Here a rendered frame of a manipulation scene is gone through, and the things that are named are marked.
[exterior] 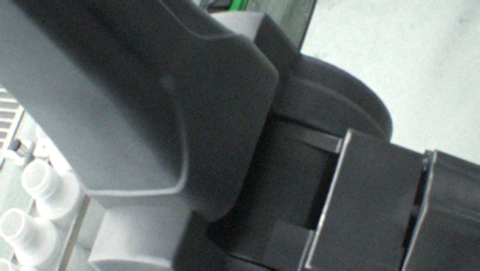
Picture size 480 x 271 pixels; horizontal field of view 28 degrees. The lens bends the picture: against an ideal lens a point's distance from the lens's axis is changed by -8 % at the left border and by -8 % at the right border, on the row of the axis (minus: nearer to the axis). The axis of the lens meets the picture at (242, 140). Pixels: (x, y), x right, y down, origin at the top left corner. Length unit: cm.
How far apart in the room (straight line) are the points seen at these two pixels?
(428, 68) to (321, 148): 201
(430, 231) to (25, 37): 15
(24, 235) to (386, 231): 73
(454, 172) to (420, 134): 193
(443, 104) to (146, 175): 200
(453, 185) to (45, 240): 76
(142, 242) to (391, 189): 9
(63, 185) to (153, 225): 75
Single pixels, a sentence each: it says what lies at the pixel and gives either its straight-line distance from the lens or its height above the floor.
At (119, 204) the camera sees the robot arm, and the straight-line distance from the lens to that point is 34.
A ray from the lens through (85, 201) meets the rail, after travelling 107.
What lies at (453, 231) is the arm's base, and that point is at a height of 160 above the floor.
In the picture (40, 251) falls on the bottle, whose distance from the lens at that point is 106.
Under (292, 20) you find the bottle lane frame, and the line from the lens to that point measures 140.
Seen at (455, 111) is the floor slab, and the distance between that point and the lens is 228.
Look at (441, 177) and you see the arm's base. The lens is 34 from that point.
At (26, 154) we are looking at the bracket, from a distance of 119.
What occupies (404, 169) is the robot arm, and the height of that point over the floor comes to 160.
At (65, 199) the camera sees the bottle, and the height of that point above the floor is 113.
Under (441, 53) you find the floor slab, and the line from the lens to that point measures 237.
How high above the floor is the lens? 190
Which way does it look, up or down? 51 degrees down
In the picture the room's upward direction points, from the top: 40 degrees counter-clockwise
